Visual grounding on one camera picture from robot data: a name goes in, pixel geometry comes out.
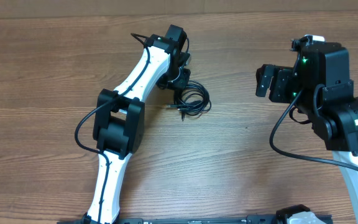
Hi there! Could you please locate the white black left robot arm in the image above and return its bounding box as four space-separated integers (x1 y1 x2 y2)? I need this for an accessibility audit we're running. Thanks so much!
79 25 191 223

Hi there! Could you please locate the thick black cable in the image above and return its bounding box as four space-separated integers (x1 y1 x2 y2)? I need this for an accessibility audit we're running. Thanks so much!
166 80 212 121

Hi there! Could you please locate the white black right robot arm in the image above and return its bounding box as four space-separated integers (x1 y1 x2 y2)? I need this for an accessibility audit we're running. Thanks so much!
255 34 358 223

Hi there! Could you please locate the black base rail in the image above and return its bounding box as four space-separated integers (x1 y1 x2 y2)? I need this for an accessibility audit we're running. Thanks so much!
57 203 334 224

